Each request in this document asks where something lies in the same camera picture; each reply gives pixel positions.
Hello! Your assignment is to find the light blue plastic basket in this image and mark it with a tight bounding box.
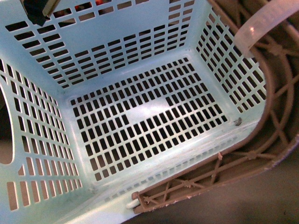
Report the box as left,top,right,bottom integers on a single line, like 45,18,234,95
0,0,266,224

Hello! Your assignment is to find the white zip tie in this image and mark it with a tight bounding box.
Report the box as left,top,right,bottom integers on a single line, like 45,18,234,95
234,0,299,58

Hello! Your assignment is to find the brown basket handle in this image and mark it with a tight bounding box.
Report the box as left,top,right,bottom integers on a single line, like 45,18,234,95
132,0,299,214

